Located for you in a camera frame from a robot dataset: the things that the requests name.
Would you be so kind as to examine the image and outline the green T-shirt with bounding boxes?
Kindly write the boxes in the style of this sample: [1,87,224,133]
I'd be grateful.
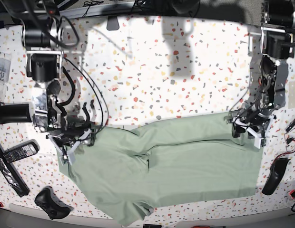
[59,113,262,226]

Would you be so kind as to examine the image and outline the black remote control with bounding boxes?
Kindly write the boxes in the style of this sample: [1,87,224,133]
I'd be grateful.
[3,140,39,163]

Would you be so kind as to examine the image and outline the long black bar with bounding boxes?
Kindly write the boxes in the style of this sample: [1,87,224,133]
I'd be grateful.
[0,144,30,197]

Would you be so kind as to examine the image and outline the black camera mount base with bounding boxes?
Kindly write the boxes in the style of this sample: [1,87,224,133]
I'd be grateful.
[107,16,119,31]

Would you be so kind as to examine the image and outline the clear plastic parts box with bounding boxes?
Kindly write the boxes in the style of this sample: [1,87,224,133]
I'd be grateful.
[0,52,11,102]

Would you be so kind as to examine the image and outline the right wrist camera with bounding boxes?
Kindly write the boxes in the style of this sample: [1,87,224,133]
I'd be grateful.
[59,154,69,164]

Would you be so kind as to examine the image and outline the black cylinder bottle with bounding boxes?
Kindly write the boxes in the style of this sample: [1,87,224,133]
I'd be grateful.
[0,102,33,124]

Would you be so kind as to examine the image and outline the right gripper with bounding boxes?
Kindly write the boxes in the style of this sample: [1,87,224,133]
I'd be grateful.
[46,118,95,165]

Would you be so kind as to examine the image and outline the red and black wires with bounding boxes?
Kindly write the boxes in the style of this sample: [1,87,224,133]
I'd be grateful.
[271,116,295,167]

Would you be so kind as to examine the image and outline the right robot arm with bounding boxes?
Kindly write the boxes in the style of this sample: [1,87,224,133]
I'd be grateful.
[18,0,93,164]

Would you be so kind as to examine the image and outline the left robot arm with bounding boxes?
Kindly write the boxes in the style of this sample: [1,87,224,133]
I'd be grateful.
[83,0,295,140]

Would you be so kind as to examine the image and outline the black game controller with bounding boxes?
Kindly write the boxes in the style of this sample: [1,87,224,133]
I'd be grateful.
[34,188,71,220]

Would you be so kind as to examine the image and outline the terrazzo pattern table cloth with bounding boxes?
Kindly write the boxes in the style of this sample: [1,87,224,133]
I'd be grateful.
[0,16,295,227]

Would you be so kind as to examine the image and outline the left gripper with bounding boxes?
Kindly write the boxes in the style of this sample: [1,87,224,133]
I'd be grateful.
[229,108,274,149]

